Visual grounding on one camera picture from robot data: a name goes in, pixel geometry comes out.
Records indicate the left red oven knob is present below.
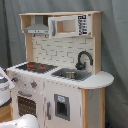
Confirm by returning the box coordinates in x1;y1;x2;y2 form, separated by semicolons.
12;77;18;82

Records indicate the grey toy sink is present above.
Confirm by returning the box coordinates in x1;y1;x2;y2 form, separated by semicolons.
52;68;92;81

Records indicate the white cabinet door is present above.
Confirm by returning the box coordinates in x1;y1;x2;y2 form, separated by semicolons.
45;82;82;128

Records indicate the right red oven knob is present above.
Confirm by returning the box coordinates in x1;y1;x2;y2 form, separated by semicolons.
31;81;37;88

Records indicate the black toy stovetop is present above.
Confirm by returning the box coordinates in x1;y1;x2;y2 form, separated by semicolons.
18;62;55;74

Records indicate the toy oven door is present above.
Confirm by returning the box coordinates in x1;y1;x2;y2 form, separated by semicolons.
11;87;44;128

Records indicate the black toy faucet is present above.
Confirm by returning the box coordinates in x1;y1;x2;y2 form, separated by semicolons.
75;51;93;70

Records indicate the red oven knob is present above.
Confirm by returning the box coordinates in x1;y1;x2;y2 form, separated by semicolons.
31;81;37;88
12;77;18;82

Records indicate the grey range hood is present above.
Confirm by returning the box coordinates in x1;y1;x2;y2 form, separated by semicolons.
24;15;49;34

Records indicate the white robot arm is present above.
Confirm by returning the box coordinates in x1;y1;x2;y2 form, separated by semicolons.
0;67;39;128

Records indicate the wooden toy kitchen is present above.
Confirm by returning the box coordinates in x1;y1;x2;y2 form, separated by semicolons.
7;11;114;128

